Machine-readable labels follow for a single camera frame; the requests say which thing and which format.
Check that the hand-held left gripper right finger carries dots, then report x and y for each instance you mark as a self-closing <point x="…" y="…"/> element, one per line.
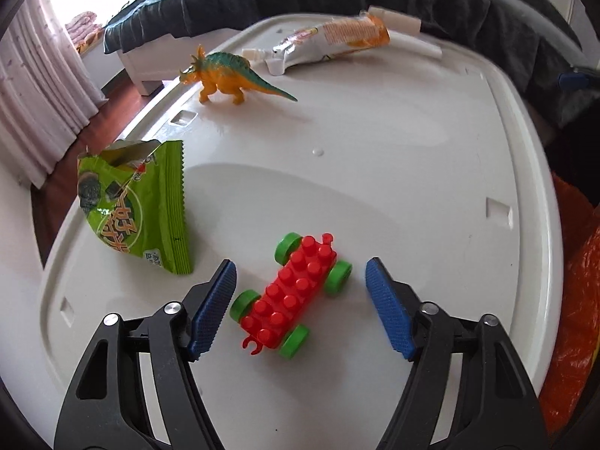
<point x="389" y="309"/>

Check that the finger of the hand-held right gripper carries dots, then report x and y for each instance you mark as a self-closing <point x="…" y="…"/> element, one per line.
<point x="579" y="80"/>

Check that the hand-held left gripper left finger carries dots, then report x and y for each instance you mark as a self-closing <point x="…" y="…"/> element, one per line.
<point x="211" y="311"/>

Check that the red toy brick car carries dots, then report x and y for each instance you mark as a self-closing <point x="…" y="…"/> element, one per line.
<point x="286" y="290"/>

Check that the orange plastic bag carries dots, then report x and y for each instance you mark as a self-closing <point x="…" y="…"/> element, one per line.
<point x="581" y="300"/>

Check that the green snack bag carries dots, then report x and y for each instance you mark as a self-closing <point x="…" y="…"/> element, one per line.
<point x="140" y="206"/>

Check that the white plastic table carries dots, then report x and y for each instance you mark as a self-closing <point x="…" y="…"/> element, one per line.
<point x="375" y="150"/>

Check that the white foam stick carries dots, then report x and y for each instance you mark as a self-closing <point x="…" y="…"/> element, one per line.
<point x="398" y="21"/>

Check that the orange green toy dinosaur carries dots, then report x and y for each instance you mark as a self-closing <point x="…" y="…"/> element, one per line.
<point x="225" y="72"/>

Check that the pink patterned curtain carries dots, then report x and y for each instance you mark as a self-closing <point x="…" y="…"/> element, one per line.
<point x="37" y="103"/>

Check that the white orange toothpaste tube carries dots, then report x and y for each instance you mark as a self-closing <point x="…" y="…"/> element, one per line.
<point x="300" y="49"/>

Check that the folded pink quilt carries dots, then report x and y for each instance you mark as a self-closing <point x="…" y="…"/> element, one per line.
<point x="84" y="33"/>

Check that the white bed frame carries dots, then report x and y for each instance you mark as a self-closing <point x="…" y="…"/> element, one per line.
<point x="150" y="65"/>

